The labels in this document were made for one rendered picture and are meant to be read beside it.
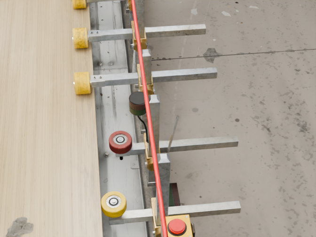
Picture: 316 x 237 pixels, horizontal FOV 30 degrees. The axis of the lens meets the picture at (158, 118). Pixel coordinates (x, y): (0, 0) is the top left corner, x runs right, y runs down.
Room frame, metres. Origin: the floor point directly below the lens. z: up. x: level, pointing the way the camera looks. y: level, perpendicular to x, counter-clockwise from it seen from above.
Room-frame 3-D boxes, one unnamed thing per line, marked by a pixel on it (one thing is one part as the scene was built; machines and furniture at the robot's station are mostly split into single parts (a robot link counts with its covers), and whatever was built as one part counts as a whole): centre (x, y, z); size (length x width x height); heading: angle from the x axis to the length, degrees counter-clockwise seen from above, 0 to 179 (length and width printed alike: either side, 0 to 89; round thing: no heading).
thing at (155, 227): (1.03, -0.02, 0.81); 0.14 x 0.06 x 0.05; 7
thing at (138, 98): (1.25, 0.06, 1.04); 0.06 x 0.06 x 0.22; 7
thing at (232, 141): (1.31, -0.07, 0.84); 0.43 x 0.03 x 0.04; 97
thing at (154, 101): (1.26, 0.01, 0.91); 0.04 x 0.04 x 0.48; 7
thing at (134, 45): (1.77, 0.08, 0.95); 0.14 x 0.06 x 0.05; 7
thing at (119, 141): (1.28, 0.13, 0.85); 0.08 x 0.08 x 0.11
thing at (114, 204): (1.03, 0.13, 0.85); 0.08 x 0.08 x 0.11
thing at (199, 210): (1.05, -0.06, 0.81); 0.43 x 0.03 x 0.04; 97
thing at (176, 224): (0.75, -0.05, 1.22); 0.04 x 0.04 x 0.02
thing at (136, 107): (1.25, 0.06, 1.14); 0.06 x 0.06 x 0.02
